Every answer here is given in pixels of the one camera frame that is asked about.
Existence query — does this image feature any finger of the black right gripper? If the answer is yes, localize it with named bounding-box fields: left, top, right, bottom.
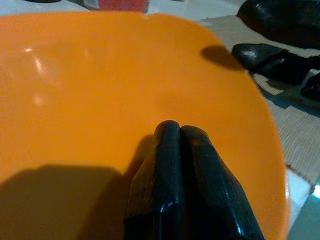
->
left=236, top=0, right=320, bottom=50
left=231, top=43, right=288, bottom=71

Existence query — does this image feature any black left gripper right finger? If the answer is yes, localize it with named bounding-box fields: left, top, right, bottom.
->
left=179, top=124, right=266, bottom=240

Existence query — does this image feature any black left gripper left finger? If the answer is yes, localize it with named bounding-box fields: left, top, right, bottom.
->
left=124, top=119, right=185, bottom=240

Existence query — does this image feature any red instant noodle bowl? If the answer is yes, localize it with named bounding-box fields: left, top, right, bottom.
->
left=98, top=0, right=150, bottom=13

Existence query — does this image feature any orange plastic plate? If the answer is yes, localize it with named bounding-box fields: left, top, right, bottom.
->
left=0, top=11, right=292, bottom=240

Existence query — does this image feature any beige woven placemat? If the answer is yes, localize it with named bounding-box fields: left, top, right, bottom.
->
left=202, top=14, right=320, bottom=186

